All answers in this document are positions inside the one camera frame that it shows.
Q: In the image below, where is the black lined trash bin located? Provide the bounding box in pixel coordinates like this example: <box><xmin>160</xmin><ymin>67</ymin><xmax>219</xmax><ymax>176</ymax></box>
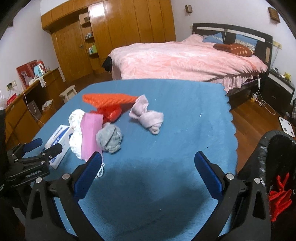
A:
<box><xmin>237</xmin><ymin>131</ymin><xmax>295</xmax><ymax>240</ymax></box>

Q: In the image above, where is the yellow plush toy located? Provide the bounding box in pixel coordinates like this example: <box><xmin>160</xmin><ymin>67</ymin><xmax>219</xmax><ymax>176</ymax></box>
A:
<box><xmin>284</xmin><ymin>72</ymin><xmax>292</xmax><ymax>81</ymax></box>

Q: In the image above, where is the left wall lamp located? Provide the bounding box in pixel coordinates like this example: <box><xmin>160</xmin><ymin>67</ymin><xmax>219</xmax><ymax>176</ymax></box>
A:
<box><xmin>185</xmin><ymin>4</ymin><xmax>193</xmax><ymax>14</ymax></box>

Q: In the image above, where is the white bathroom scale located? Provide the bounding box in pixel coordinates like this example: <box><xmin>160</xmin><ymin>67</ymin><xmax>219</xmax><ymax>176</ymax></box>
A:
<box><xmin>278</xmin><ymin>116</ymin><xmax>295</xmax><ymax>138</ymax></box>

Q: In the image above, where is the white charger cable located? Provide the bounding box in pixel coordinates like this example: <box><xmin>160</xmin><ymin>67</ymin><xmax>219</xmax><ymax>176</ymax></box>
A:
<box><xmin>250</xmin><ymin>46</ymin><xmax>278</xmax><ymax>115</ymax></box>

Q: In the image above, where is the small white wooden stool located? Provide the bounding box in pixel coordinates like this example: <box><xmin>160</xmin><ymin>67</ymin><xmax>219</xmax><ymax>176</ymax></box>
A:
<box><xmin>59</xmin><ymin>85</ymin><xmax>77</xmax><ymax>103</ymax></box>

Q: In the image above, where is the white rag in drawer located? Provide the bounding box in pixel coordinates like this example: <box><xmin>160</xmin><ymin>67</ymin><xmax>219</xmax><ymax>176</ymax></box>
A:
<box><xmin>42</xmin><ymin>99</ymin><xmax>53</xmax><ymax>110</ymax></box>

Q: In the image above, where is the left blue pillow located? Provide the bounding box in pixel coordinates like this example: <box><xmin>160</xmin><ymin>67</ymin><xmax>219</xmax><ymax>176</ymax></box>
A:
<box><xmin>202</xmin><ymin>32</ymin><xmax>223</xmax><ymax>44</ymax></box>

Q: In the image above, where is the red picture frame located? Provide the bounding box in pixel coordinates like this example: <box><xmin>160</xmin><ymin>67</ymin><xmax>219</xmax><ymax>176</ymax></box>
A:
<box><xmin>16</xmin><ymin>60</ymin><xmax>46</xmax><ymax>88</ymax></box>

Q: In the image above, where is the blue blanket table cover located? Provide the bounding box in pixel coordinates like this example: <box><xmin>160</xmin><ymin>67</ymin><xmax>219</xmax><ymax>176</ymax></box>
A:
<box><xmin>37</xmin><ymin>79</ymin><xmax>238</xmax><ymax>240</ymax></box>

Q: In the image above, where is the wall lamp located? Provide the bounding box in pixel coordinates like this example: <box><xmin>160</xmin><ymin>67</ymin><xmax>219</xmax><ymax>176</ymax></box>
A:
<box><xmin>268</xmin><ymin>7</ymin><xmax>280</xmax><ymax>24</ymax></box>
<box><xmin>185</xmin><ymin>4</ymin><xmax>193</xmax><ymax>14</ymax></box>

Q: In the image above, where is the pink sock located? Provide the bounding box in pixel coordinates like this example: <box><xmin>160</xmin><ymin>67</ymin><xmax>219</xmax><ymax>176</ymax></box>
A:
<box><xmin>129</xmin><ymin>95</ymin><xmax>164</xmax><ymax>135</ymax></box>

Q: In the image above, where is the black cloth on bed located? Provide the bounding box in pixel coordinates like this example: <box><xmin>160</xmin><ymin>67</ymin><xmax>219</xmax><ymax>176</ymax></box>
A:
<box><xmin>102</xmin><ymin>56</ymin><xmax>113</xmax><ymax>72</ymax></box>

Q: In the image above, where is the wooden side cabinet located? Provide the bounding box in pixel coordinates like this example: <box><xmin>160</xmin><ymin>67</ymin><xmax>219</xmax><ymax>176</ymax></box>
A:
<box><xmin>6</xmin><ymin>68</ymin><xmax>66</xmax><ymax>149</ymax></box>

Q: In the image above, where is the right blue pillow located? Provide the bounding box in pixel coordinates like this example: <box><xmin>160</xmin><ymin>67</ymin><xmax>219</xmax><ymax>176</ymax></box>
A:
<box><xmin>235</xmin><ymin>34</ymin><xmax>258</xmax><ymax>51</ymax></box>

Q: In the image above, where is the pink face mask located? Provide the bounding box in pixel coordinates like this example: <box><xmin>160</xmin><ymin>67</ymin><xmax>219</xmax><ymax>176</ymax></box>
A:
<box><xmin>80</xmin><ymin>113</ymin><xmax>103</xmax><ymax>162</ymax></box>

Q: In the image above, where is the brown dotted pillow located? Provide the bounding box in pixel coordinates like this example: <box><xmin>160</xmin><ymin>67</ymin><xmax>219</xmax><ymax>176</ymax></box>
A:
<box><xmin>213</xmin><ymin>43</ymin><xmax>253</xmax><ymax>57</ymax></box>

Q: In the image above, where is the wooden wardrobe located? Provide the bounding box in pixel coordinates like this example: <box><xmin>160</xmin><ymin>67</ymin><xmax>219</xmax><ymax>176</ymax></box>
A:
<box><xmin>41</xmin><ymin>1</ymin><xmax>176</xmax><ymax>84</ymax></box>

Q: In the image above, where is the right wall lamp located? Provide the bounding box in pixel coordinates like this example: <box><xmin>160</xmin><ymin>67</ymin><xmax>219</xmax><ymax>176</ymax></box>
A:
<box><xmin>268</xmin><ymin>7</ymin><xmax>280</xmax><ymax>24</ymax></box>

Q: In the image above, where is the white cloth on cabinet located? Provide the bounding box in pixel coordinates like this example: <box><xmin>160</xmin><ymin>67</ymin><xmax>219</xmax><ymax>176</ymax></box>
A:
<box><xmin>29</xmin><ymin>76</ymin><xmax>46</xmax><ymax>88</ymax></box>

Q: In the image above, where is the blue white medicine box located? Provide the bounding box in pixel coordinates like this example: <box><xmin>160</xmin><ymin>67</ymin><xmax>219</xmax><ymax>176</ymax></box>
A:
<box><xmin>43</xmin><ymin>124</ymin><xmax>75</xmax><ymax>170</ymax></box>

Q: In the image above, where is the blue pillow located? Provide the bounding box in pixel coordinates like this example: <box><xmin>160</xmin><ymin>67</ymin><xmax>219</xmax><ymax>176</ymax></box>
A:
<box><xmin>235</xmin><ymin>34</ymin><xmax>258</xmax><ymax>51</ymax></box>
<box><xmin>202</xmin><ymin>32</ymin><xmax>223</xmax><ymax>44</ymax></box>

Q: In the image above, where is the black nightstand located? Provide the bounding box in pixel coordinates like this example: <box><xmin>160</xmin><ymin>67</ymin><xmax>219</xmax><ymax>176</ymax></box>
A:
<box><xmin>262</xmin><ymin>70</ymin><xmax>295</xmax><ymax>116</ymax></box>

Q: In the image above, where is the pink quilt bed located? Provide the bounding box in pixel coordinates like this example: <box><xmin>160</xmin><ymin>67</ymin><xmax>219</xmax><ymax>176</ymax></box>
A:
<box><xmin>109</xmin><ymin>34</ymin><xmax>267</xmax><ymax>91</ymax></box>

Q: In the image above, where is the red plastic bag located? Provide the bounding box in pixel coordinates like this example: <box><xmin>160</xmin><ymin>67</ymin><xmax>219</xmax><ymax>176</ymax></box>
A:
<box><xmin>90</xmin><ymin>105</ymin><xmax>122</xmax><ymax>124</ymax></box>

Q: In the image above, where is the white cord on cabinet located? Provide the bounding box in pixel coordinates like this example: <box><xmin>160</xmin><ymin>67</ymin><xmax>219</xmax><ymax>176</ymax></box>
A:
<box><xmin>21</xmin><ymin>91</ymin><xmax>46</xmax><ymax>126</ymax></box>

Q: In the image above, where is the light blue kettle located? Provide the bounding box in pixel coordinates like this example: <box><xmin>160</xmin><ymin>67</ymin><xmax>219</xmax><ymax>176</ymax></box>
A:
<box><xmin>34</xmin><ymin>63</ymin><xmax>45</xmax><ymax>77</ymax></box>

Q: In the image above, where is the grey sock ball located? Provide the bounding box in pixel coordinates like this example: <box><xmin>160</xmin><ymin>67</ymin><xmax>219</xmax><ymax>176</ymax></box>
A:
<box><xmin>96</xmin><ymin>123</ymin><xmax>122</xmax><ymax>154</ymax></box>

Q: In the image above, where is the black bed headboard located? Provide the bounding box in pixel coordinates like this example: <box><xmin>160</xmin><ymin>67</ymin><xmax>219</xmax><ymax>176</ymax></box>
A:
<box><xmin>192</xmin><ymin>23</ymin><xmax>273</xmax><ymax>78</ymax></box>

